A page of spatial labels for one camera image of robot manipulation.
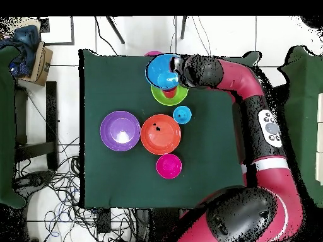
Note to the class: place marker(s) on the orange bowl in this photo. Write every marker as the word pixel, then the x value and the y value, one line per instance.
pixel 160 138

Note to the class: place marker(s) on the blue cup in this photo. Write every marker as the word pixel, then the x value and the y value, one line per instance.
pixel 182 115

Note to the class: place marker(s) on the red cup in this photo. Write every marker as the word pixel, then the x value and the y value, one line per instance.
pixel 169 93

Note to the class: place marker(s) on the green bowl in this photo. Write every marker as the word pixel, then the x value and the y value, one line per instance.
pixel 180 97

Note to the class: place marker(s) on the purple bowl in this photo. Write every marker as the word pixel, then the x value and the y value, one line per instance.
pixel 120 131

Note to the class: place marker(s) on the blue bowl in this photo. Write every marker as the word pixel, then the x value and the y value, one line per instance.
pixel 159 68

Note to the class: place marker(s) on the large magenta bowl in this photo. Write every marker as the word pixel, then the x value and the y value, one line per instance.
pixel 153 53

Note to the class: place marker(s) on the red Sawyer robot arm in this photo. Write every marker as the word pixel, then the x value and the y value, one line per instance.
pixel 275 184

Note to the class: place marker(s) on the small pink bowl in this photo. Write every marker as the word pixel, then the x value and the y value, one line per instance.
pixel 168 166

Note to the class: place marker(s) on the dark green table cloth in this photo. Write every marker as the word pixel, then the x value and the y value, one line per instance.
pixel 126 181

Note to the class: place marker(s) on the black power adapter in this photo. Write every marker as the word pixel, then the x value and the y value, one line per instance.
pixel 104 221

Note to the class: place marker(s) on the black tripod leg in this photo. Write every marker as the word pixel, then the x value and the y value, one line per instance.
pixel 116 30
pixel 183 27

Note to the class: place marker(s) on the black chair base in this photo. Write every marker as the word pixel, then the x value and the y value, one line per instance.
pixel 35 178

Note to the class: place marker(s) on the black framed board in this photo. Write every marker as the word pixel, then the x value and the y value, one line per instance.
pixel 72 30

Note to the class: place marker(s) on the cardboard box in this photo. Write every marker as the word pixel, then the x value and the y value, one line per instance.
pixel 43 65

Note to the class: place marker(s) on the green cloth side table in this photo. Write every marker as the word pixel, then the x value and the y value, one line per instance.
pixel 305 106
pixel 6 126

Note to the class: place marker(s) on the blue fabric bag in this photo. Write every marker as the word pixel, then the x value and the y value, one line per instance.
pixel 26 48

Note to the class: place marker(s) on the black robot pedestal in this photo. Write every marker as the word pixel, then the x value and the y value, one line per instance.
pixel 156 224

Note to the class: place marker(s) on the black stool frame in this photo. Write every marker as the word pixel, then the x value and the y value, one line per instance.
pixel 51 113

